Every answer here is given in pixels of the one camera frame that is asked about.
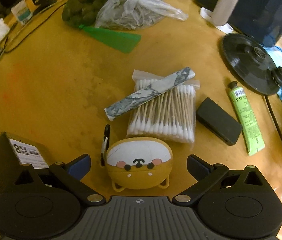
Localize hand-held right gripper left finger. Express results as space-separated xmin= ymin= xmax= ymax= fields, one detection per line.
xmin=13 ymin=154 xmax=106 ymax=203

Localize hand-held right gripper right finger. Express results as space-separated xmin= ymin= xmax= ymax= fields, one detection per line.
xmin=172 ymin=154 xmax=267 ymax=203

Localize black box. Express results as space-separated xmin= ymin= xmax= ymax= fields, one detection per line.
xmin=196 ymin=97 xmax=243 ymax=145

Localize yellow cartoon earbud case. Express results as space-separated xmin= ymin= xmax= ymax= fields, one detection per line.
xmin=100 ymin=124 xmax=174 ymax=192

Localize green tube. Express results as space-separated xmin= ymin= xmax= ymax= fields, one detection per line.
xmin=227 ymin=81 xmax=265 ymax=156

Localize bag of cotton swabs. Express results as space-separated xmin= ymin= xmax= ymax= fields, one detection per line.
xmin=127 ymin=69 xmax=201 ymax=148

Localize marble print paper roll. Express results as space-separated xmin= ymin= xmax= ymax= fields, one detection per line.
xmin=104 ymin=67 xmax=196 ymax=121

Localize black kettle base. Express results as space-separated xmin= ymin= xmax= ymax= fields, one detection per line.
xmin=222 ymin=33 xmax=282 ymax=96

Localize white ribbon strip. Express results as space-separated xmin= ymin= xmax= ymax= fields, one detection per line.
xmin=200 ymin=7 xmax=234 ymax=33

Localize green mesh bag with tag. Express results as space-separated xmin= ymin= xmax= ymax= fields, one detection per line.
xmin=61 ymin=0 xmax=141 ymax=54

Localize clear bag of dried herbs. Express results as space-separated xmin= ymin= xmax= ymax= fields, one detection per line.
xmin=95 ymin=0 xmax=189 ymax=30

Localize dark blue air fryer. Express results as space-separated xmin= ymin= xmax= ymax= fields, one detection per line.
xmin=193 ymin=0 xmax=282 ymax=47

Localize white paper roll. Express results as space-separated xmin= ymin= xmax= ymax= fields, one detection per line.
xmin=212 ymin=0 xmax=247 ymax=27

